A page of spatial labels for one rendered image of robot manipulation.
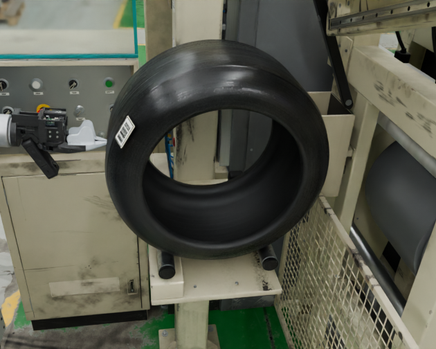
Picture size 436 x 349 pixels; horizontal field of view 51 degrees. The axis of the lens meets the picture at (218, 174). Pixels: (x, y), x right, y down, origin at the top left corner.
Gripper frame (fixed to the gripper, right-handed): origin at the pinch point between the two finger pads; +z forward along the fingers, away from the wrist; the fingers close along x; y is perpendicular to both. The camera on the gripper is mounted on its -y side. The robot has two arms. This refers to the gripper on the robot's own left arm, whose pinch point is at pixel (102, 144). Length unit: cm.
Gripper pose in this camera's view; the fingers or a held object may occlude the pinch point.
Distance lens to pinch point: 115.5
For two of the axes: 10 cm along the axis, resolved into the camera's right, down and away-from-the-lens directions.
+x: -1.6, -5.2, 8.4
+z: 9.8, 0.5, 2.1
